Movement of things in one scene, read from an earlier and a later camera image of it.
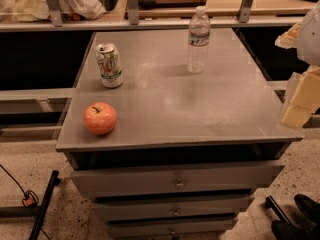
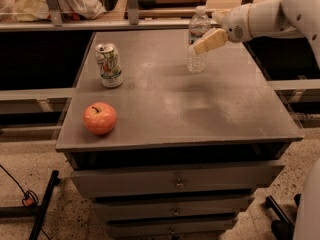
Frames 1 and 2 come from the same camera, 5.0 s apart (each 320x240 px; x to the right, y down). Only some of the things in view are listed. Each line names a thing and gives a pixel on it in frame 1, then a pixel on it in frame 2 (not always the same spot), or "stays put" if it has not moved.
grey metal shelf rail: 133,21 stays put
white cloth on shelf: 30,4 stays put
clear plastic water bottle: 199,42 stays put
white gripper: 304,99 to 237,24
